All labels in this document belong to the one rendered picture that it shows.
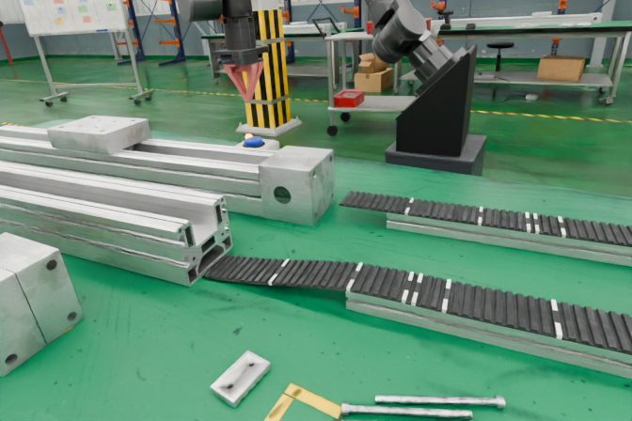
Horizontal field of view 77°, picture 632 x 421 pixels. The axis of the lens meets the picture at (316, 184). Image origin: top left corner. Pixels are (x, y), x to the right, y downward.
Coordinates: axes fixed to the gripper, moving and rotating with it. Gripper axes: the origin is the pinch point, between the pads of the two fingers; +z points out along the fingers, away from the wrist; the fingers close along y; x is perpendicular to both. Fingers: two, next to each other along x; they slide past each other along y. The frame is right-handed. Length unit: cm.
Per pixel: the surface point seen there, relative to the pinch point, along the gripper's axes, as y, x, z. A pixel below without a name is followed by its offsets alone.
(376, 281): 32.0, 35.4, 12.7
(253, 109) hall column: -259, -168, 72
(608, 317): 30, 57, 13
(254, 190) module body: 18.0, 11.1, 11.1
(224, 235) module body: 28.5, 12.3, 13.2
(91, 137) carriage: 18.7, -23.1, 4.5
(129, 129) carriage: 12.8, -19.8, 4.4
